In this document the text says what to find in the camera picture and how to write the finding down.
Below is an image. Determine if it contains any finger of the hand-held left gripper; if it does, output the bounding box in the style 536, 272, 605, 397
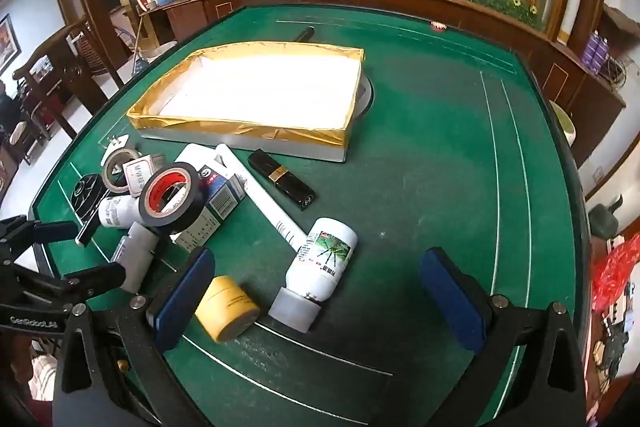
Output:
30, 263, 127, 307
0, 215, 83, 253

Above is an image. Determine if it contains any white printed medicine box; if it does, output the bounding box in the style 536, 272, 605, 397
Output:
170, 206, 227, 254

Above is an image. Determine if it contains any gold-lined cardboard box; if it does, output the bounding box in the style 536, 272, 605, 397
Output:
126, 41, 365, 164

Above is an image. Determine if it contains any red plastic bag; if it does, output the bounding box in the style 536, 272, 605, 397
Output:
590, 232, 640, 313

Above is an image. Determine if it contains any grey round table hub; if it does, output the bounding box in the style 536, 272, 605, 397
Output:
352, 77, 376, 118

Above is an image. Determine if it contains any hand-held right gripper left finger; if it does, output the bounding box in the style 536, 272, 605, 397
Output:
52, 247, 216, 427

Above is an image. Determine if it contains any black tape roll red core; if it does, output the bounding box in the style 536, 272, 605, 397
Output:
139, 162, 208, 237

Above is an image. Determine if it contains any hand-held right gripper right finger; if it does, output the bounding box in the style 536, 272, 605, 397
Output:
421, 247, 586, 427

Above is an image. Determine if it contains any long slim white box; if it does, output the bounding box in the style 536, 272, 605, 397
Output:
214, 143, 307, 254

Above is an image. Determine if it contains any small white labelled box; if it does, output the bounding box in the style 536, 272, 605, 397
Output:
122, 155, 166, 196

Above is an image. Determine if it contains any yellow round jar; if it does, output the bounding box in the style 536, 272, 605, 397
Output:
194, 275, 262, 343

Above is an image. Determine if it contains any pack of purple bottles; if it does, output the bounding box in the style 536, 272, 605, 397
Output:
582, 32, 611, 72

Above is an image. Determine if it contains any framed wall picture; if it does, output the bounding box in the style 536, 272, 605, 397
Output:
0, 13, 23, 78

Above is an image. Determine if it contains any pale green round object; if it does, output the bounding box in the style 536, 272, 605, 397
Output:
550, 102, 576, 148

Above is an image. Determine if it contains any small white bottle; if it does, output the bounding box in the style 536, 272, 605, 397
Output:
111, 222, 161, 294
97, 196, 143, 228

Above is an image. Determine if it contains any black lipstick with gold band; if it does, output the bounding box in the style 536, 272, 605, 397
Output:
247, 148, 318, 212

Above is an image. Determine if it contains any brown cardboard box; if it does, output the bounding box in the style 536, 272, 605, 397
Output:
602, 4, 640, 42

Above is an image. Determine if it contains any dark wooden chair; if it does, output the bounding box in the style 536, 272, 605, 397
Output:
12, 19, 126, 140

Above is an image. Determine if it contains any white bottle with green label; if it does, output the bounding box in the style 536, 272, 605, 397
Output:
267, 217, 358, 334

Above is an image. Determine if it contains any grey tape roll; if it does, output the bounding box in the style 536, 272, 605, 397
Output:
101, 148, 141, 194

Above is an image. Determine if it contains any white plug adapter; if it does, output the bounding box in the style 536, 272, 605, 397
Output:
102, 133, 131, 155

